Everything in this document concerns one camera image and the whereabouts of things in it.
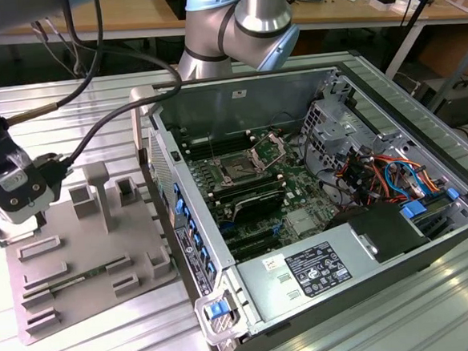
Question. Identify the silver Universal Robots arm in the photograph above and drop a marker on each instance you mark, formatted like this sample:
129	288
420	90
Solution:
262	5

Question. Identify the blue slot retainer tab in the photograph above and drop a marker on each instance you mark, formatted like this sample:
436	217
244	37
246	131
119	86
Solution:
206	254
212	269
198	239
181	208
175	191
191	224

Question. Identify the black RAM slot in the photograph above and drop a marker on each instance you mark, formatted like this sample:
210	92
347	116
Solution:
249	191
219	138
244	183
222	146

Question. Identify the CPU socket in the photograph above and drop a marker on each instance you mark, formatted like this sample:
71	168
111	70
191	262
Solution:
237	169

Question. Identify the black expansion slot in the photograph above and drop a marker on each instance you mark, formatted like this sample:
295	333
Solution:
255	245
250	235

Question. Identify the grey plastic parts rack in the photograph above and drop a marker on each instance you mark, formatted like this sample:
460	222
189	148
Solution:
86	242

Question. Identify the green RAM stick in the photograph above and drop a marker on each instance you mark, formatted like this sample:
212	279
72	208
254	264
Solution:
76	278

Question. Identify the thin metal locking lever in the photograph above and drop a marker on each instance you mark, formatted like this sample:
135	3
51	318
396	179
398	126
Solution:
212	147

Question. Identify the blue case latch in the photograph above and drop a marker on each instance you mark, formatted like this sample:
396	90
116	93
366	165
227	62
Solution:
218	309

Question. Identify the black graphics card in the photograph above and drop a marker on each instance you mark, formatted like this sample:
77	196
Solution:
260	206

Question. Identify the silver labelled power supply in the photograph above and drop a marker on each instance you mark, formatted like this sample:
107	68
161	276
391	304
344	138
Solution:
258	290

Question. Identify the open black PC case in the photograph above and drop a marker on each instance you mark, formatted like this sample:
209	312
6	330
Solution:
253	102

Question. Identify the green motherboard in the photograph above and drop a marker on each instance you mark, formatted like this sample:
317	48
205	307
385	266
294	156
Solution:
299	187

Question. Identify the silver chipset heatsink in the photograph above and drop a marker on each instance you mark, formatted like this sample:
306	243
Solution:
301	223

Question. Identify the silver metal drive cage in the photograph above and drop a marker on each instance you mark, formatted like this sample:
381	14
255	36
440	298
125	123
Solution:
335	128

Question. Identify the black plastic air shroud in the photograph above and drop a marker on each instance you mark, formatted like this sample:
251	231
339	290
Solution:
382	229

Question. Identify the blue disk carrier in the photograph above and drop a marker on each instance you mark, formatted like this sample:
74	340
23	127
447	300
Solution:
414	210

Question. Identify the small blue plastic clip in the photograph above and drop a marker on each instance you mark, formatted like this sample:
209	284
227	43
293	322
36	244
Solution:
452	194

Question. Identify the black box under desk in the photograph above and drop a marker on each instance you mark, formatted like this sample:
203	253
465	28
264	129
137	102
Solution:
462	107

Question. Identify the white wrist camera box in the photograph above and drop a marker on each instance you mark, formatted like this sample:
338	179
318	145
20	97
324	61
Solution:
23	212

